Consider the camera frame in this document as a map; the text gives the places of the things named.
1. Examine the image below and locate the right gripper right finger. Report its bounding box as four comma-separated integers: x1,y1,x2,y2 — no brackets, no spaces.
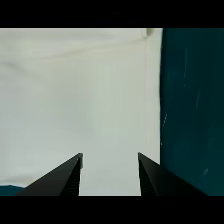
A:
137,152,208,197

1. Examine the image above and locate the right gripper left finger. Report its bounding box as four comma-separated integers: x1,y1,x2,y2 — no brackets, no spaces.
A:
15,152,84,197

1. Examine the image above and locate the white garment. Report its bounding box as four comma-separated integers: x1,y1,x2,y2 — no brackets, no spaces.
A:
0,28,164,197

